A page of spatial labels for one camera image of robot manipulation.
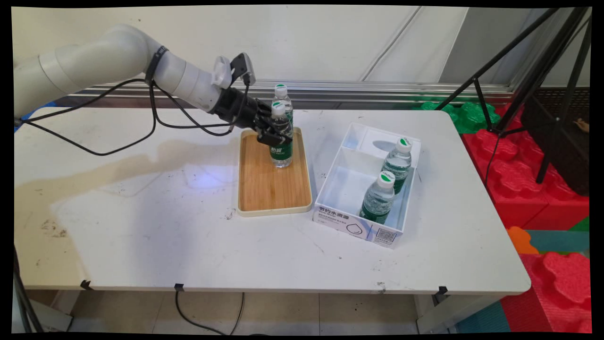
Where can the wrist camera on white mount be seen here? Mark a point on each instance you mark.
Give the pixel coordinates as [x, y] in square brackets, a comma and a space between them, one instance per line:
[238, 66]

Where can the metal wall rail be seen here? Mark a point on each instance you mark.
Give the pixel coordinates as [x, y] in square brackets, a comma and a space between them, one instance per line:
[368, 92]

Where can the white cardboard box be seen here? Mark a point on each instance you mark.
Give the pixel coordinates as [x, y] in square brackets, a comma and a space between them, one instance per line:
[361, 229]

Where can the orange foam piece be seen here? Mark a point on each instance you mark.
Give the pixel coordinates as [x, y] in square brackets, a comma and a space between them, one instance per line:
[519, 240]

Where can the black tripod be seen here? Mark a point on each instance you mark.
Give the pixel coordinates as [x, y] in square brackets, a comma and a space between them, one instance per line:
[538, 71]

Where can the white table leg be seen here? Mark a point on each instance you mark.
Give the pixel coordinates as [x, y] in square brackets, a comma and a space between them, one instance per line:
[453, 311]
[56, 307]

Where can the teal foam mat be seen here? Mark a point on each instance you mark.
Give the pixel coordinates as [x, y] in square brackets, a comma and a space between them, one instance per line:
[561, 241]

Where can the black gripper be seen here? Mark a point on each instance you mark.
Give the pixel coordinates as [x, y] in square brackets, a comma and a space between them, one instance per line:
[238, 111]

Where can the red foam block stack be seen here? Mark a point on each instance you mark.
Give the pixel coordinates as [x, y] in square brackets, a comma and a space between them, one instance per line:
[514, 184]

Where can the bamboo wooden tray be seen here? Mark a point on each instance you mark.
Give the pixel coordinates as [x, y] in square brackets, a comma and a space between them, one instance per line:
[273, 189]

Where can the water bottle green label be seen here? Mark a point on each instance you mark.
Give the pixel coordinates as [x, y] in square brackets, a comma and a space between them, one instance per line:
[281, 156]
[281, 89]
[397, 165]
[377, 200]

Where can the dark black cabinet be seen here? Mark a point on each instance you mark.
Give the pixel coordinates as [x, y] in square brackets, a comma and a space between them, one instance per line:
[566, 156]

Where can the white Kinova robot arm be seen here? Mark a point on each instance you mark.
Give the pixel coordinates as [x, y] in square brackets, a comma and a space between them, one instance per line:
[108, 56]

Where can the green foam blocks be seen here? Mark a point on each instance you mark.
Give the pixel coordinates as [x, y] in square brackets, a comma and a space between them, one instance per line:
[467, 115]

